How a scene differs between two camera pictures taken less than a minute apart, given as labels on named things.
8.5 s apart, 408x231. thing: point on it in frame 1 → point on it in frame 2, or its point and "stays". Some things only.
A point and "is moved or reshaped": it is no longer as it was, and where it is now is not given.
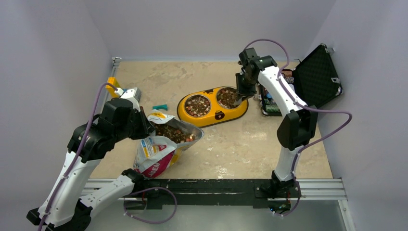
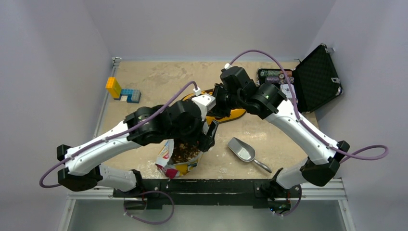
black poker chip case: [315, 80] stays
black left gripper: [146, 129] → [203, 141]
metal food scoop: [238, 101] is moved or reshaped
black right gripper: [242, 91] → [219, 88]
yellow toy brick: [110, 89] stays
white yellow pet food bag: [156, 153] is moved or reshaped
